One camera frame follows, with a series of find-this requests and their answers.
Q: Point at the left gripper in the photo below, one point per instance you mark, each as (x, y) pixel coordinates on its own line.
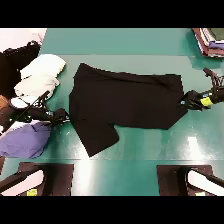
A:
(60, 116)

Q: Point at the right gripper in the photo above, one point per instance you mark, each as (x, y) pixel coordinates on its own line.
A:
(193, 100)

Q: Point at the black T-shirt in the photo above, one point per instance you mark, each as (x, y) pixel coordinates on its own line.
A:
(130, 100)

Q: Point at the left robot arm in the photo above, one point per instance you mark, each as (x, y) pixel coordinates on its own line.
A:
(33, 113)

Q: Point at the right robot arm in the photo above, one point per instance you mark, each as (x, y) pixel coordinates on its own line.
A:
(218, 93)

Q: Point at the cream garment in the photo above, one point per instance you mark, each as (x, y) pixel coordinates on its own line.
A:
(35, 85)

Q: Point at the purple garment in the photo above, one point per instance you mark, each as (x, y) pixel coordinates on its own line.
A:
(25, 141)

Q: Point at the brown garment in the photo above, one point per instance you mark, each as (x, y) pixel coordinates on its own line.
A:
(202, 46)

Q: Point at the blue garment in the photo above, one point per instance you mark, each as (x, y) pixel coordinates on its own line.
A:
(217, 45)

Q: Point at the black garment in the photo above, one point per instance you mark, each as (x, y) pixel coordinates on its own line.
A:
(13, 66)

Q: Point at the dark green garment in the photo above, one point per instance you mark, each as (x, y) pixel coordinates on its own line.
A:
(218, 32)

